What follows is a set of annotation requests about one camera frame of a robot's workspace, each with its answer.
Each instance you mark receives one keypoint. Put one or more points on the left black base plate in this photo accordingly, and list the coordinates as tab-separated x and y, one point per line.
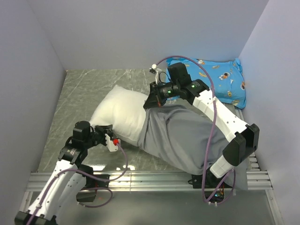
92	183

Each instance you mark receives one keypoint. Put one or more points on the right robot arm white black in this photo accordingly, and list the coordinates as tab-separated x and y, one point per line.
242	137

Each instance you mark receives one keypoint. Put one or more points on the grey pillowcase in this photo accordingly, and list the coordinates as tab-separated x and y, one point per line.
179	136

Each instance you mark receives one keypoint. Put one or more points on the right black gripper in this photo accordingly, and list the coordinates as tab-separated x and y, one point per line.
152	101

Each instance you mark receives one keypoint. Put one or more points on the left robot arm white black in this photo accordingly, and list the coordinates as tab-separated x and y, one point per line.
70	176

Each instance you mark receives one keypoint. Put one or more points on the white pillow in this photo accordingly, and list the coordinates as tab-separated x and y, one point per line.
123	109

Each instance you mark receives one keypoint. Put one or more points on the aluminium mounting rail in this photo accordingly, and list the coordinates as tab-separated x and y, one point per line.
177	181

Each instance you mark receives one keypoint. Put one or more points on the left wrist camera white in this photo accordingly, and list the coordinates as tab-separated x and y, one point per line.
112	142

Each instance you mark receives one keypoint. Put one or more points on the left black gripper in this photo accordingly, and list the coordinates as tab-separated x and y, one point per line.
105	129

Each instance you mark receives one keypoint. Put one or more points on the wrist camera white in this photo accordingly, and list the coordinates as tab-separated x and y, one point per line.
157	72
112	142

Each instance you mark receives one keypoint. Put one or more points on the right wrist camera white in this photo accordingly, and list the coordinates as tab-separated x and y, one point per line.
157	72

